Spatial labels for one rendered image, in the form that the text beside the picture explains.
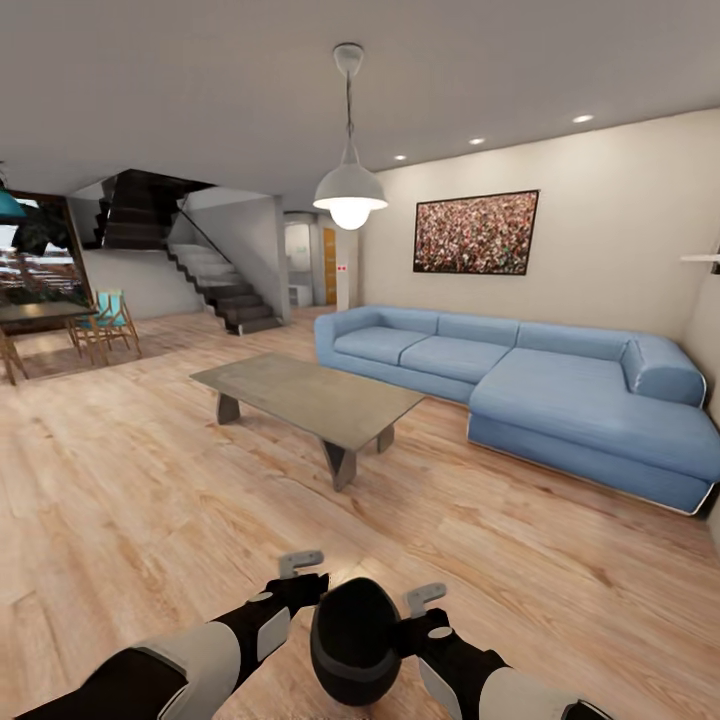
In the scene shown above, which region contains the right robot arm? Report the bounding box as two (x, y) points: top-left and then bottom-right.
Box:
(384, 581), (623, 720)

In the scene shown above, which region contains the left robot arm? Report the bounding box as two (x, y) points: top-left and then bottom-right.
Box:
(12, 549), (329, 720)

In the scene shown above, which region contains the cauldron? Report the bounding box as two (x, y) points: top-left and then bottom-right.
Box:
(310, 577), (404, 707)

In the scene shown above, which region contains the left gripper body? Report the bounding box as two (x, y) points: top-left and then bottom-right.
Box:
(266, 573), (321, 610)

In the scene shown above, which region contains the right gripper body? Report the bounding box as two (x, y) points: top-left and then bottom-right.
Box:
(391, 608), (448, 659)

